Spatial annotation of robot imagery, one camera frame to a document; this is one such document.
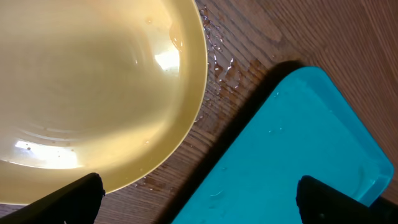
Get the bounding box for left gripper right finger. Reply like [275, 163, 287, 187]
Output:
[296, 175, 397, 224]

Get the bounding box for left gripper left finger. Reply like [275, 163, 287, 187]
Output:
[1, 172, 105, 224]

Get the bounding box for blue plastic tray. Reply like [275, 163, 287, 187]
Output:
[174, 67, 394, 224]

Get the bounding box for yellow plate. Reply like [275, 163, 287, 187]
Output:
[1, 0, 208, 205]

